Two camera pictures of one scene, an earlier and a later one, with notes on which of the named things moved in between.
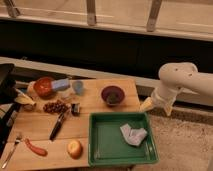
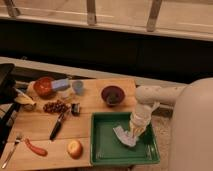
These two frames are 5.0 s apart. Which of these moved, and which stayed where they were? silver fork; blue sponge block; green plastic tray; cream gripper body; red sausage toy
Moved: cream gripper body
Stayed: blue sponge block; red sausage toy; silver fork; green plastic tray
